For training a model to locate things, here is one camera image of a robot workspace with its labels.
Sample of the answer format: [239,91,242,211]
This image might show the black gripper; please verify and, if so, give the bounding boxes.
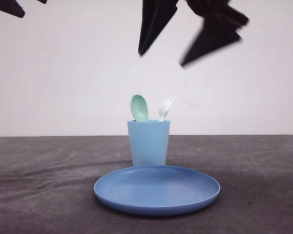
[138,0,249,67]

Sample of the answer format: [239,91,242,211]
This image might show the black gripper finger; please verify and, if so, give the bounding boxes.
[0,0,25,18]
[38,0,47,4]

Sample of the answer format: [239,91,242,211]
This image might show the white plastic fork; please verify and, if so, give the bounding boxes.
[158,95,177,122]

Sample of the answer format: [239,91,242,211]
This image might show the mint green plastic spoon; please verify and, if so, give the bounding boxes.
[130,95,149,122]

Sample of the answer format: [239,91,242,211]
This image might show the light blue plastic cup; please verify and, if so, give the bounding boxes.
[127,120,170,166]

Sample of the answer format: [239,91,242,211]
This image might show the blue plastic plate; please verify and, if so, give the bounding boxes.
[93,166,221,216]

